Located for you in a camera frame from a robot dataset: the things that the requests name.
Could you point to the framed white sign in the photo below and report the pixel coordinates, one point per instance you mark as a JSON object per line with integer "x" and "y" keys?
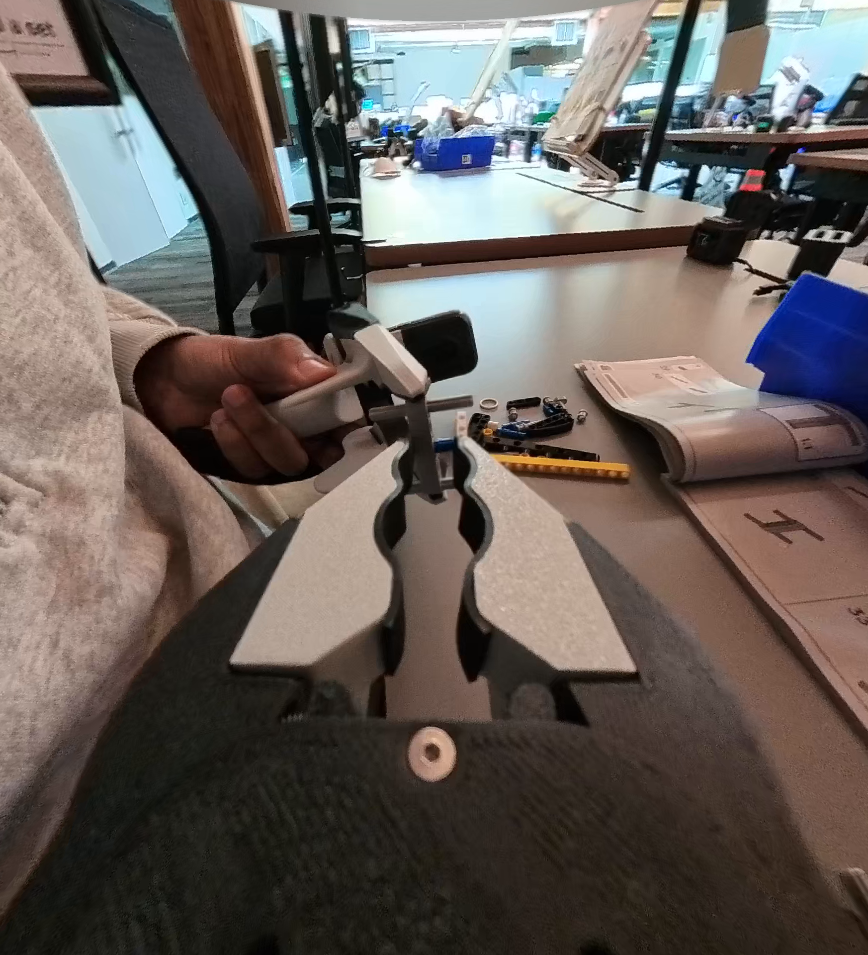
{"x": 61, "y": 45}

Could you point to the black slotted device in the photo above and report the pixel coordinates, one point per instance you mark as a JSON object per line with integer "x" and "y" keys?
{"x": 820, "y": 254}

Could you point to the black stand pole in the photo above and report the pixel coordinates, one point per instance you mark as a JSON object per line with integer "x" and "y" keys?
{"x": 313, "y": 149}
{"x": 671, "y": 82}

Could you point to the wood-edged grey table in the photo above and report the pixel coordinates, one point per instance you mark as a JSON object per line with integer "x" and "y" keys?
{"x": 494, "y": 216}

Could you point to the long black lego beam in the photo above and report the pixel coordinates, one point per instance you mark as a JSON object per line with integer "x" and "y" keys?
{"x": 546, "y": 450}

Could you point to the dark wall frame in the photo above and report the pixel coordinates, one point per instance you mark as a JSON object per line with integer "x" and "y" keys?
{"x": 274, "y": 89}

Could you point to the person's left forearm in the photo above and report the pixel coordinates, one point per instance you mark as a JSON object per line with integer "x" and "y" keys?
{"x": 147, "y": 336}

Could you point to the person's left hand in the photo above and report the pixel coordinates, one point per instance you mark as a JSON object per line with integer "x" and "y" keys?
{"x": 203, "y": 380}

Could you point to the flat instruction sheet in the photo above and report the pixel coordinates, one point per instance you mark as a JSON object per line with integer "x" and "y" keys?
{"x": 799, "y": 574}

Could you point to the pile of small lego pieces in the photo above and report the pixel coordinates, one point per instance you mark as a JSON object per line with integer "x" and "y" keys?
{"x": 535, "y": 421}

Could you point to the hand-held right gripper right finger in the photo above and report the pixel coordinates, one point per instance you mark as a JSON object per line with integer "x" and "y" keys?
{"x": 538, "y": 589}

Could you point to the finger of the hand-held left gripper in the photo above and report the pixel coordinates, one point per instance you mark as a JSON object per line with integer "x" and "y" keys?
{"x": 397, "y": 365}

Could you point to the open instruction booklet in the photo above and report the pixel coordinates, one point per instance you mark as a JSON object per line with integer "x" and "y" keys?
{"x": 732, "y": 425}

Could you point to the large blue plastic bin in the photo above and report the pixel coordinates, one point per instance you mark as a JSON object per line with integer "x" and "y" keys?
{"x": 837, "y": 358}

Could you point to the document stand with paper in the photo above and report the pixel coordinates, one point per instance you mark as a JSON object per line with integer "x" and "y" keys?
{"x": 598, "y": 89}

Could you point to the black cube box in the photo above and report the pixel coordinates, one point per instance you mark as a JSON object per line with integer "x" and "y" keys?
{"x": 716, "y": 240}

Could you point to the yellow lego beam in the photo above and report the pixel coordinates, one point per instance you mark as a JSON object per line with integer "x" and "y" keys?
{"x": 561, "y": 466}

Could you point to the small blue bin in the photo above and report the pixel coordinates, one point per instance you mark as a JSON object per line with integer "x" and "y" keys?
{"x": 455, "y": 153}

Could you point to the black office chair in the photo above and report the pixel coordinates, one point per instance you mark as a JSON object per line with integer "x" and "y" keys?
{"x": 203, "y": 171}

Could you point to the person's grey hoodie torso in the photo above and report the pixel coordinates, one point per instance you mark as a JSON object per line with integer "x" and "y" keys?
{"x": 24, "y": 448}

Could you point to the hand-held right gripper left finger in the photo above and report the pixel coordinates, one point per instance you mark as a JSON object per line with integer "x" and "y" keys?
{"x": 315, "y": 589}

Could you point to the grey lego piece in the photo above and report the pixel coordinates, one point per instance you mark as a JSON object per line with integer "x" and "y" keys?
{"x": 423, "y": 440}

